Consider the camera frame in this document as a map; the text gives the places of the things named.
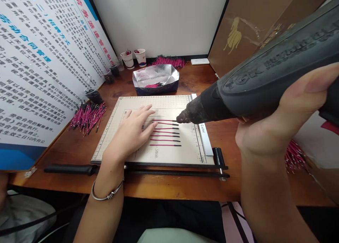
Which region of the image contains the person's left hand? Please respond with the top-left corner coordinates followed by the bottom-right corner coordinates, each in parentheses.
top-left (102, 104), bottom-right (159, 164)

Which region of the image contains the person's right hand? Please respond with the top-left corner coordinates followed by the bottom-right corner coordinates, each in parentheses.
top-left (235, 62), bottom-right (339, 155)

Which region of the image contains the person's left thumb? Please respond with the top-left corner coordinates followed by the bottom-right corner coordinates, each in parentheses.
top-left (138, 132), bottom-right (153, 149)

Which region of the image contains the person's left index finger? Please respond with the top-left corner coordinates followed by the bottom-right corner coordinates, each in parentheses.
top-left (143, 121), bottom-right (159, 133)

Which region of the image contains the person's right thumb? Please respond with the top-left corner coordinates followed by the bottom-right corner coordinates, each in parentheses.
top-left (280, 62), bottom-right (339, 114)

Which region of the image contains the person's left ring finger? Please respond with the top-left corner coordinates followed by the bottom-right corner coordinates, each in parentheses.
top-left (134, 104), bottom-right (153, 117)

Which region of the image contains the person's left middle finger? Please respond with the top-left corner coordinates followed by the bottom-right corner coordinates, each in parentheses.
top-left (139, 109), bottom-right (157, 122)

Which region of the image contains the row of pink wires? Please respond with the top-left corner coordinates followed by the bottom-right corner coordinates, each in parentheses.
top-left (149, 119), bottom-right (183, 148)

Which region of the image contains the dark grey heat gun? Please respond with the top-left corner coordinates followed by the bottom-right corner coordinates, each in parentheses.
top-left (176, 0), bottom-right (339, 135)

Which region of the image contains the paper cutter board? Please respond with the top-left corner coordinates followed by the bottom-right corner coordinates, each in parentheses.
top-left (43, 93), bottom-right (230, 182)

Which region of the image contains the foil-lined paper box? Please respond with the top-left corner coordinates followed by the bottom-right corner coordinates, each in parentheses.
top-left (132, 64), bottom-right (180, 97)

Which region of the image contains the clear cup of black tubing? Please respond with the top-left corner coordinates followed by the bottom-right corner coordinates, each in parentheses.
top-left (107, 58), bottom-right (124, 80)
top-left (101, 67), bottom-right (115, 84)
top-left (84, 78), bottom-right (104, 105)

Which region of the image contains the white paper cup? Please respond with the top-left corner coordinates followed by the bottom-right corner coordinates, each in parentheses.
top-left (120, 48), bottom-right (136, 70)
top-left (133, 49), bottom-right (147, 67)

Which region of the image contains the white box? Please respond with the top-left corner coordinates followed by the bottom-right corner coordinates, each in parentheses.
top-left (292, 110), bottom-right (339, 172)

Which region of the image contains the brown carton with gold horse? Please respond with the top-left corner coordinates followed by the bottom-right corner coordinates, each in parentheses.
top-left (207, 0), bottom-right (303, 78)
top-left (258, 0), bottom-right (339, 52)

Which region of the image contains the person's body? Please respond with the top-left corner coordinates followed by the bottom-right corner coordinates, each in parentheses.
top-left (66, 195), bottom-right (256, 243)

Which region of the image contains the white printed poster board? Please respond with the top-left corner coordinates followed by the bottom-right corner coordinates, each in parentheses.
top-left (0, 0), bottom-right (118, 171)

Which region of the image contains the bundle of finished pink wires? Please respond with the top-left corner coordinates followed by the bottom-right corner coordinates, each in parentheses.
top-left (144, 81), bottom-right (165, 89)

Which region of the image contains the pile of pink wires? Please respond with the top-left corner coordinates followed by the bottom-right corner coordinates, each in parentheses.
top-left (68, 99), bottom-right (107, 137)
top-left (284, 139), bottom-right (311, 175)
top-left (150, 55), bottom-right (188, 69)

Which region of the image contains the black cable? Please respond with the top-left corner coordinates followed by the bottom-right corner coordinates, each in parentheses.
top-left (0, 199), bottom-right (89, 236)

